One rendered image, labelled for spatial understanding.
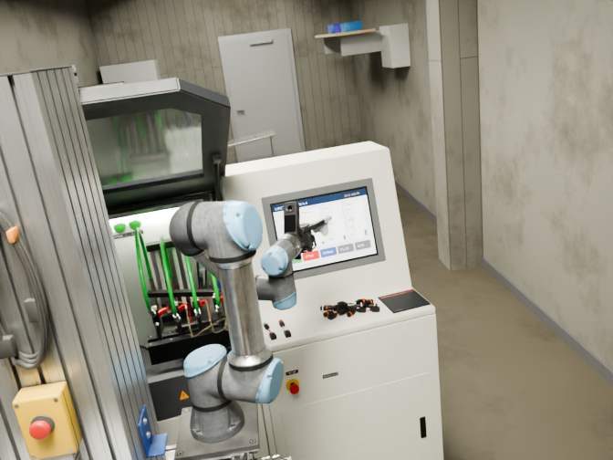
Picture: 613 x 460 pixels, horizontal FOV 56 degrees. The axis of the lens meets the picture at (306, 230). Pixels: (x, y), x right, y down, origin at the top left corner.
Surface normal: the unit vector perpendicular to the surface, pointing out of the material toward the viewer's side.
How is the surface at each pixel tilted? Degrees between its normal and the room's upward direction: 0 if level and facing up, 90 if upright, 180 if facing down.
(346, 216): 76
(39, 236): 90
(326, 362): 90
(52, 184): 90
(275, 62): 90
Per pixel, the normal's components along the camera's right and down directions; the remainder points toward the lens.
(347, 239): 0.22, 0.04
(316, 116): 0.11, 0.30
